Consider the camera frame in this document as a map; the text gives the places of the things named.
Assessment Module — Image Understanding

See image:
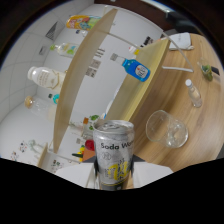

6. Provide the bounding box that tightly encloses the silver soda water can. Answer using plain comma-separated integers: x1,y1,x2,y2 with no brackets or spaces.
92,119,136,191

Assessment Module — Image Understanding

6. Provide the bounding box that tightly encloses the clear bottle with white cap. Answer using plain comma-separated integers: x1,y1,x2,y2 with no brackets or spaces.
185,78,203,108

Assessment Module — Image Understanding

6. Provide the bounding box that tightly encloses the glass jar with green garnish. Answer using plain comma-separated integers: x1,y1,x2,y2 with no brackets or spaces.
199,59,214,82

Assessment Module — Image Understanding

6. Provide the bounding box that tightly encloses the clear drinking glass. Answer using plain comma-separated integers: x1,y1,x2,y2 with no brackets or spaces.
145,109,189,149

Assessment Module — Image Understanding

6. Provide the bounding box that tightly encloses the clear bottle with orange cap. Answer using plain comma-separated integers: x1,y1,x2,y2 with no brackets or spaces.
69,116,91,134

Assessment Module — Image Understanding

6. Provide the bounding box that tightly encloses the glass bottle with cork lid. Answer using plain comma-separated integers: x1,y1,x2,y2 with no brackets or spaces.
24,95,58,121

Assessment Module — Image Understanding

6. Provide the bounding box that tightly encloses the small teal bottle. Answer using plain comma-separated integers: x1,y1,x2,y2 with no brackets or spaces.
48,93,61,105

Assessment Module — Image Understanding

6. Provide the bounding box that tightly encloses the two-tier wooden shelf rack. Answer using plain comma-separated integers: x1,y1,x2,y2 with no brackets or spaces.
53,7,195,154

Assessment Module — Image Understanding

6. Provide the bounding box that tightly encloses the large white bottle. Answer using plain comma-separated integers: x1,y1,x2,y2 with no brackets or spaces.
27,65,67,91

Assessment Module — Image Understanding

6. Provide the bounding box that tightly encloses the blue liquid bottle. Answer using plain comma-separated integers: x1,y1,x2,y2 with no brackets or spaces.
110,53,151,83

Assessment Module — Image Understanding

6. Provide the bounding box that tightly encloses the clear bottle with green cap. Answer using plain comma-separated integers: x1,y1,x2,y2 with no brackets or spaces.
49,43,79,56

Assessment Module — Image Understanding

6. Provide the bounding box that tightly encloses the white notebook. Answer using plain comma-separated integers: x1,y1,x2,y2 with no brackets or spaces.
168,32,194,52

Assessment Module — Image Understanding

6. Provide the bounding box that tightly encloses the ceiling air vent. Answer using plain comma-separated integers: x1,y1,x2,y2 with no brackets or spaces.
45,20,66,42

